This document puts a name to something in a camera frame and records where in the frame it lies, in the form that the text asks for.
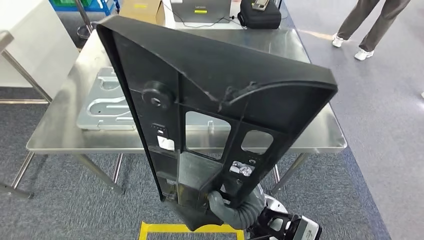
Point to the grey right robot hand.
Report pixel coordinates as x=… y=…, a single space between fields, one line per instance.
x=218 y=207

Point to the black plastic plate bracket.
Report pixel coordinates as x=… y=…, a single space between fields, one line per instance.
x=232 y=66

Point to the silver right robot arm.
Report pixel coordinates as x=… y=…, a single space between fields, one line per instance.
x=248 y=212

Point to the stainless steel workbench table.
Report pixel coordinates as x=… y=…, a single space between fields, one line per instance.
x=281 y=43

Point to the yellow floor tape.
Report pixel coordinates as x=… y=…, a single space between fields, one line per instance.
x=159 y=228

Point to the stamped grey metal panel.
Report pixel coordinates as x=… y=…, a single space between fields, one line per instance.
x=106 y=109

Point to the black carry bag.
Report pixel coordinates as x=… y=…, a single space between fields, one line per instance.
x=258 y=18

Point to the white desk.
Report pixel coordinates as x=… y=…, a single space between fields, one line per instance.
x=169 y=20

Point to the grey laptop computer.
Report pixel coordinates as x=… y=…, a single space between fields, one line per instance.
x=198 y=11

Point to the person's white shoe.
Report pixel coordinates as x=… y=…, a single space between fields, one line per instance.
x=363 y=54
x=338 y=41

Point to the grey device on bag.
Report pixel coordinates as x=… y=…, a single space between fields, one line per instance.
x=260 y=4

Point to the brown cardboard box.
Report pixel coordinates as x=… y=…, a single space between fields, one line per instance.
x=142 y=10

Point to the blue metal cart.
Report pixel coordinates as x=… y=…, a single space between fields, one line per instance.
x=99 y=7

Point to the person's leg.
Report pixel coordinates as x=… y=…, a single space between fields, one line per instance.
x=384 y=23
x=357 y=16

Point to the stainless steel side table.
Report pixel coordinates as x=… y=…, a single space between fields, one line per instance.
x=20 y=71

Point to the white cabinet panel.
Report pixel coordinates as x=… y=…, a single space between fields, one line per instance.
x=33 y=49

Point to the green plastic crate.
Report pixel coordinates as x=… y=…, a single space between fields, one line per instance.
x=66 y=2

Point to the chrome stanchion post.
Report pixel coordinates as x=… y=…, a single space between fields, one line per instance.
x=84 y=20

